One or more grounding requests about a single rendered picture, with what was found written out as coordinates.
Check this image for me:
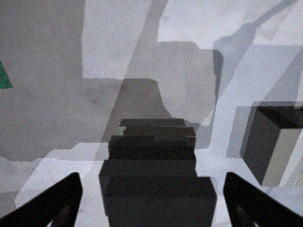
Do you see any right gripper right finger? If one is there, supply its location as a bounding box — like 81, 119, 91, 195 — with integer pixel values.
223, 172, 303, 227

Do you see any green flat mat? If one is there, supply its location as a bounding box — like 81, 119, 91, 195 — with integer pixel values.
0, 61, 12, 89

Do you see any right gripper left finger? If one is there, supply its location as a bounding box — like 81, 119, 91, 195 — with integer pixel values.
0, 172, 83, 227

